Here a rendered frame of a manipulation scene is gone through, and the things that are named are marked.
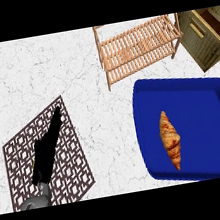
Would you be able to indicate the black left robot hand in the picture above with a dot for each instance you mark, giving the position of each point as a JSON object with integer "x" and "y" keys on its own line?
{"x": 47, "y": 149}

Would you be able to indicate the wooden slatted tiered shelf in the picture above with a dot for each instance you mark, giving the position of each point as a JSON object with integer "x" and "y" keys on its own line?
{"x": 135, "y": 47}

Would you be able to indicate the blue tray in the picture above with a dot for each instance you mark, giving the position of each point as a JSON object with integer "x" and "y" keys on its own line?
{"x": 202, "y": 127}

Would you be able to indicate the brown patterned placemat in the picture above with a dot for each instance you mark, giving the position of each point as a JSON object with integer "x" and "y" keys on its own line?
{"x": 68, "y": 159}

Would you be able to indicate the golden brown croissant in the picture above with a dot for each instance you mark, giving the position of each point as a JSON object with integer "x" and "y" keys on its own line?
{"x": 170, "y": 139}

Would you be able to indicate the olive wooden cabinet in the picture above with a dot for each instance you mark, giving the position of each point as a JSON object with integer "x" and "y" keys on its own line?
{"x": 205, "y": 38}

